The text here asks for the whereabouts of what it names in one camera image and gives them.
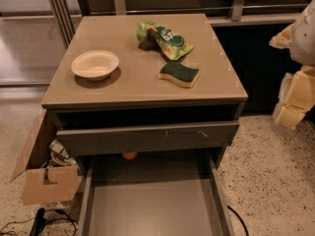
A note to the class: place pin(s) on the black power strip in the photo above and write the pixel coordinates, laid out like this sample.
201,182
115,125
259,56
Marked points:
39,221

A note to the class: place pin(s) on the metal shelf frame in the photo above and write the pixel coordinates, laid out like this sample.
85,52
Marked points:
222,13

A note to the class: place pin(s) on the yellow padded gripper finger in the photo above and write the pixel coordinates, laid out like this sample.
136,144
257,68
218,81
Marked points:
301,93
288,117

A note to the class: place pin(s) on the grey drawer cabinet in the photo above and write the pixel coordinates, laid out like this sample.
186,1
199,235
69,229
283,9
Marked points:
134,95

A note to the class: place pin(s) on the green chip bag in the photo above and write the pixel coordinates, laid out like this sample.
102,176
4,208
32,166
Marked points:
172,44

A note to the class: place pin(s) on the grey top drawer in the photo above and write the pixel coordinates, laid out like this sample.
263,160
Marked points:
148,138

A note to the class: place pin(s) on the grey open middle drawer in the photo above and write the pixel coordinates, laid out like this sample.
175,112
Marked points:
154,196

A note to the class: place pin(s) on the green yellow sponge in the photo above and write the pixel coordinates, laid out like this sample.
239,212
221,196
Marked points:
179,74

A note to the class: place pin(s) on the orange ball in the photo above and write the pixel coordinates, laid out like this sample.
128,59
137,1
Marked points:
129,155

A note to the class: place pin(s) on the white paper bowl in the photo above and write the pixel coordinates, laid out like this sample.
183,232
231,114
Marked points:
95,65

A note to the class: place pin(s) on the cardboard box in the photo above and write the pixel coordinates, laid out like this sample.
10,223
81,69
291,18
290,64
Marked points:
45,185

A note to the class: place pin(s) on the trash in cardboard box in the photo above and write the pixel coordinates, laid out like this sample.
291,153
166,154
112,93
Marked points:
58,156

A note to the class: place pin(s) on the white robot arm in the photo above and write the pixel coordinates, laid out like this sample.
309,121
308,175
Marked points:
299,38

